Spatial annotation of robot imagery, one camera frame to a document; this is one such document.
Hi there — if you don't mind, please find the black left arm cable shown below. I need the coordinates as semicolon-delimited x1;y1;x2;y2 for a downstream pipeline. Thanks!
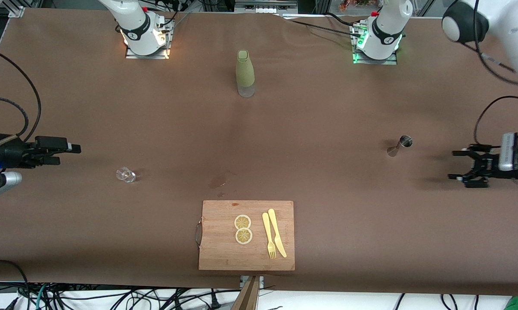
473;0;518;148

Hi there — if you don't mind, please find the yellow plastic knife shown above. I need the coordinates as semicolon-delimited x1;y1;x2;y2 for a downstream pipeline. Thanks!
268;208;288;258

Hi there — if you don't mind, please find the black looped floor cable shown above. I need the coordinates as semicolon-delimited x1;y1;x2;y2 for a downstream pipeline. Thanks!
0;260;30;310

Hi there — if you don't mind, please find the yellow plastic fork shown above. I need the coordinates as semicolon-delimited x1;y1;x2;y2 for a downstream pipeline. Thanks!
262;212;277;260

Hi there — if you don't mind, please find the grey equipment box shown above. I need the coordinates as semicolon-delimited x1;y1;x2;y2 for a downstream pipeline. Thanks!
235;0;298;14

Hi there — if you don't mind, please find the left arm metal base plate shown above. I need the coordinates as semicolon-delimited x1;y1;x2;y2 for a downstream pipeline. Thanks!
351;22;398;65

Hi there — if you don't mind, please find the brown table cover sheet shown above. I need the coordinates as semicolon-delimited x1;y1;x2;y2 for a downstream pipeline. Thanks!
0;8;518;298

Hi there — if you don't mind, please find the wooden post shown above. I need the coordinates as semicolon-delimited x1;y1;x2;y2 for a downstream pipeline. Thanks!
231;276;261;310

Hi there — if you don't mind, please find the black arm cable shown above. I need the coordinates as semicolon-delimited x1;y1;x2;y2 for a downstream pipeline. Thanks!
0;45;42;143
473;0;518;148

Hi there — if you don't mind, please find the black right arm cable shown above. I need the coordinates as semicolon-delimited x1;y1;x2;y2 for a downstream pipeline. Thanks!
0;45;42;143

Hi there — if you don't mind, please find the red orange packaging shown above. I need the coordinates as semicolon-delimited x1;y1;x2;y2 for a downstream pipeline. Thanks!
338;0;371;12

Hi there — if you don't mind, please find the clear glass beaker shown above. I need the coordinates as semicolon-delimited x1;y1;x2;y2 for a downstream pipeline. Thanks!
116;166;136;183

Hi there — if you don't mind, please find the black base cable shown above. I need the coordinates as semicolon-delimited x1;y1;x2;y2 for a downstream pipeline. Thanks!
326;12;363;27
291;19;360;37

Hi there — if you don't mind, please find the black plug cable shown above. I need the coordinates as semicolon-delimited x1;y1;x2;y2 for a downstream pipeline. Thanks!
207;289;223;310

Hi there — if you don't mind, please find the steel jigger measuring cup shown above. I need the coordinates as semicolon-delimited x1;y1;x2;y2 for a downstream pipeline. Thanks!
387;135;413;157

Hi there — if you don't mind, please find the green sleeved glass bottle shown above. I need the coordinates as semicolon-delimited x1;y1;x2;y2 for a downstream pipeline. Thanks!
236;50;256;98

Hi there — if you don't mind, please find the wooden cutting board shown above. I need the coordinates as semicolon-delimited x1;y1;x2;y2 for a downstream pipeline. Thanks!
195;200;295;271

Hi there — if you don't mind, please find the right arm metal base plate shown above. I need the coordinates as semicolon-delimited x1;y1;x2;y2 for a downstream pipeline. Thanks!
124;19;171;60

